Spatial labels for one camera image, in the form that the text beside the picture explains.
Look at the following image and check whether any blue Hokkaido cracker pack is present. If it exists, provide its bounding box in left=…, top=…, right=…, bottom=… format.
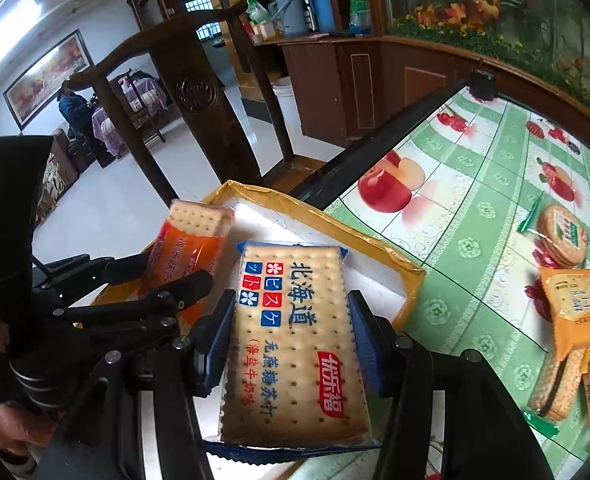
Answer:
left=220, top=243, right=371, bottom=448

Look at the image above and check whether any green yellow cracker pack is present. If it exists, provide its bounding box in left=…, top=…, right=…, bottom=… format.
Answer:
left=527, top=347, right=590, bottom=422

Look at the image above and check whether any orange barcode cracker pack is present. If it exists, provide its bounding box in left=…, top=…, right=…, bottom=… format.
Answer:
left=540, top=268, right=590, bottom=362

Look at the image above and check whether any person's left hand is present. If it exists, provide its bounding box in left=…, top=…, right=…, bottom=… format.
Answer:
left=0, top=404, right=58, bottom=456

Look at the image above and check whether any yellow-rimmed white foam box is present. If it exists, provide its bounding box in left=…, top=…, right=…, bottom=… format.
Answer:
left=94, top=179, right=427, bottom=334

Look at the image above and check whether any seated person in blue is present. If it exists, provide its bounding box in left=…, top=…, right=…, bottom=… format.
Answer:
left=58, top=81, right=94, bottom=136

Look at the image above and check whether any green fruit-pattern tablecloth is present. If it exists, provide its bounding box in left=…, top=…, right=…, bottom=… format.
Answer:
left=294, top=86, right=590, bottom=480

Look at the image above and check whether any round green biscuit pack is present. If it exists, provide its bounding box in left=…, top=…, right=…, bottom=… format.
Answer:
left=517, top=200, right=589, bottom=269

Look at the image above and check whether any dark wooden chair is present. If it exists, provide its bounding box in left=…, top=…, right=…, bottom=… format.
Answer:
left=68, top=2, right=295, bottom=205

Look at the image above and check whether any small black table object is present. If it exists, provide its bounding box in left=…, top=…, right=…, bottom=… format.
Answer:
left=468, top=68, right=496, bottom=101

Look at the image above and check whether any grey kettle jug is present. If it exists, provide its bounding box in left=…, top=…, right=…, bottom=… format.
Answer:
left=268, top=0, right=308, bottom=37

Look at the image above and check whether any blue thermos flask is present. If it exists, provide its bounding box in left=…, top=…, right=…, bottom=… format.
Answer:
left=309, top=0, right=336, bottom=32

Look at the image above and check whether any green bottle on cabinet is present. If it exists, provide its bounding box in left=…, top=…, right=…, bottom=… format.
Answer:
left=349, top=0, right=372, bottom=35

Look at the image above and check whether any flower mural screen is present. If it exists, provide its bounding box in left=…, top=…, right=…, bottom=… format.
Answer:
left=384, top=0, right=590, bottom=110

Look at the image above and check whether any framed wall painting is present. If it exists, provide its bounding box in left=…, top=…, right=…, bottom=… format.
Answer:
left=4, top=29, right=94, bottom=131

